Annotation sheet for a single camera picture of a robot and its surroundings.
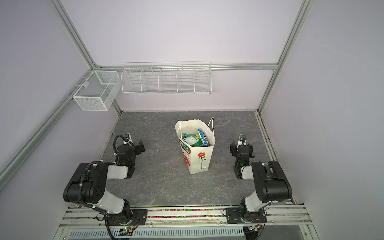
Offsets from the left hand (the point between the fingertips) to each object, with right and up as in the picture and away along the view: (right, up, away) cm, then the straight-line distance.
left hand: (134, 142), depth 93 cm
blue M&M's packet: (+44, +2, -14) cm, 46 cm away
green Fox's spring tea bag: (+38, +2, -12) cm, 40 cm away
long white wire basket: (+21, +42, +5) cm, 47 cm away
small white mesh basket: (-28, +33, +6) cm, 43 cm away
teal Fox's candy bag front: (+33, +4, -2) cm, 33 cm away
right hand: (+69, -1, 0) cm, 69 cm away
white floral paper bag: (+40, -6, -17) cm, 44 cm away
